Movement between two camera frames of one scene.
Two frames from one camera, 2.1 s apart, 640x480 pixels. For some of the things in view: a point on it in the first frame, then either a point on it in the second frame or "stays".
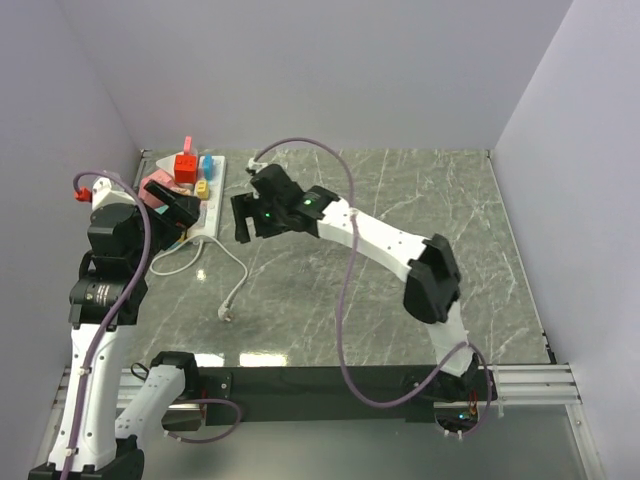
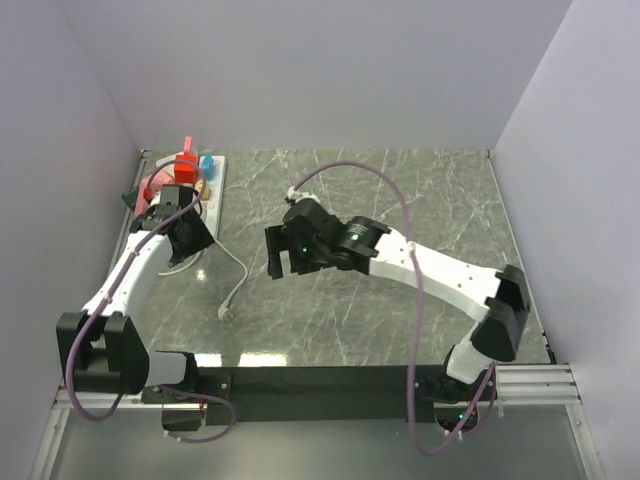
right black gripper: x=245 y=207 -> x=279 y=237
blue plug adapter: x=208 y=166 stays
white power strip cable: x=226 y=310 stays
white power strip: x=207 y=227 stays
